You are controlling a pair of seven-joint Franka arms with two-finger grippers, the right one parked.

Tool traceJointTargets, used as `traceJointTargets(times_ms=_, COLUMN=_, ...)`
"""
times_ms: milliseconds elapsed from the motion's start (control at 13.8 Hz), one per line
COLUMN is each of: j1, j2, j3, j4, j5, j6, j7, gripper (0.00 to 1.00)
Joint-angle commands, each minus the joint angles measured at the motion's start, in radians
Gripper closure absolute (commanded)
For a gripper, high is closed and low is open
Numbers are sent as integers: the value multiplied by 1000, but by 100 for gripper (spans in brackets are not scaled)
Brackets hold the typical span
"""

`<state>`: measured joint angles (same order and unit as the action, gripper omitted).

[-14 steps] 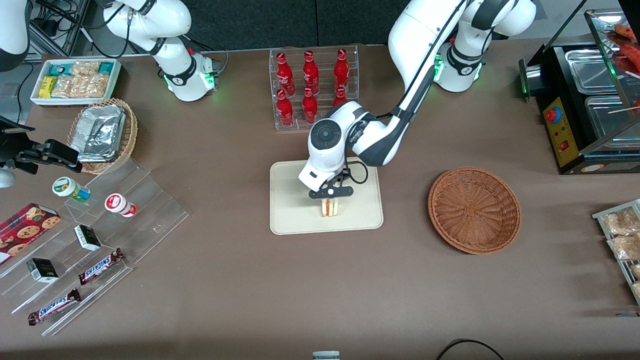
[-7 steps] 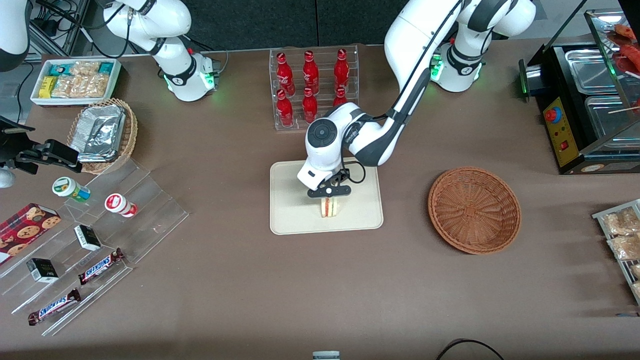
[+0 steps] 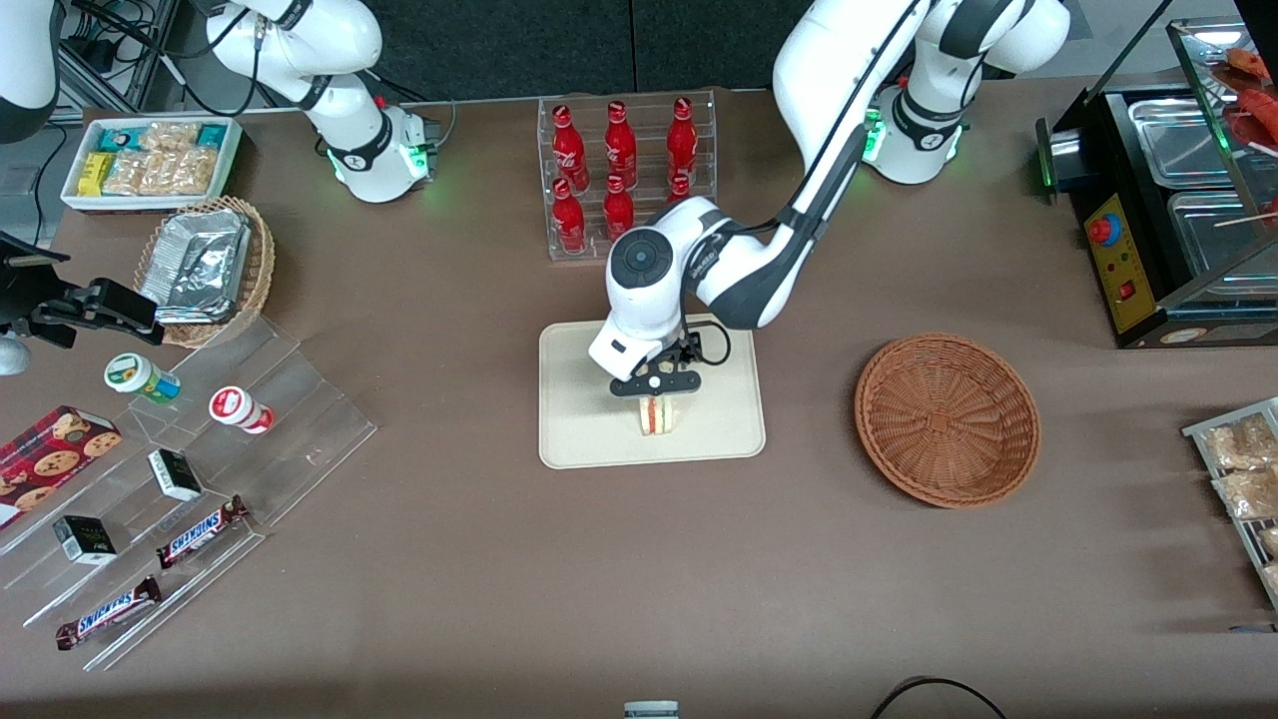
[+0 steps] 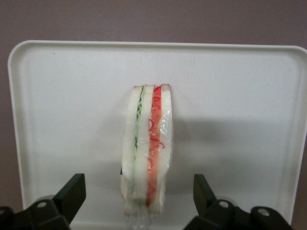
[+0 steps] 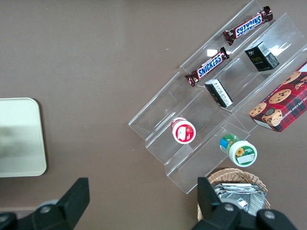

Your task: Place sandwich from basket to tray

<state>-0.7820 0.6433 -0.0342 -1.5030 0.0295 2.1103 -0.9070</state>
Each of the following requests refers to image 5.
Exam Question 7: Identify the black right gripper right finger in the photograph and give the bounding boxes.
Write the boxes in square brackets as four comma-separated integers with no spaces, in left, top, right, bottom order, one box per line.
[191,176,299,230]

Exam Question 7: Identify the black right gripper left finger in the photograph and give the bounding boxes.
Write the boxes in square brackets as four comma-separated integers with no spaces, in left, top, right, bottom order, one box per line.
[0,177,91,230]

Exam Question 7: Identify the light tan wicker basket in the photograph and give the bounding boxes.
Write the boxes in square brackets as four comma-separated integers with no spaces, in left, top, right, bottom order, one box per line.
[197,167,272,222]

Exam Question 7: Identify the beige plastic serving tray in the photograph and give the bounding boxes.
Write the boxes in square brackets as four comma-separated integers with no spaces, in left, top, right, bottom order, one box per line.
[0,97,47,178]

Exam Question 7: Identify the silver foil packets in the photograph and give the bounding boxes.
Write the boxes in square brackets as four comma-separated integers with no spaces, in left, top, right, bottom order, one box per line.
[210,183,266,218]

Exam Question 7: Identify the green label yogurt cup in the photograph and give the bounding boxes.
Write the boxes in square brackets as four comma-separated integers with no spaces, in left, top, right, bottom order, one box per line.
[219,133,258,168]

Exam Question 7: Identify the red label yogurt cup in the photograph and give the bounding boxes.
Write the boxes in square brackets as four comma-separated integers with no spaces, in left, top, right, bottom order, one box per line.
[170,116,197,145]

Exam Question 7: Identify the clear acrylic stepped display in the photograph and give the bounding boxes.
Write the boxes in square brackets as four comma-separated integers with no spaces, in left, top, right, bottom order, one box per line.
[128,0,307,195]

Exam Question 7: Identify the small black carton box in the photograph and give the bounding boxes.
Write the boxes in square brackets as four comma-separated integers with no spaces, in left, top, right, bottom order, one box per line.
[204,79,234,109]
[244,41,281,73]

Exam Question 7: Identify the red tartan cookie box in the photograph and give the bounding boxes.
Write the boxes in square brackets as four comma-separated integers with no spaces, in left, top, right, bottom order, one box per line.
[248,61,307,133]

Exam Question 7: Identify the Snickers chocolate bar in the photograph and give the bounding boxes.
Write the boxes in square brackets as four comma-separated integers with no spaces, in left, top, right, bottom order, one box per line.
[223,6,274,46]
[184,46,230,88]

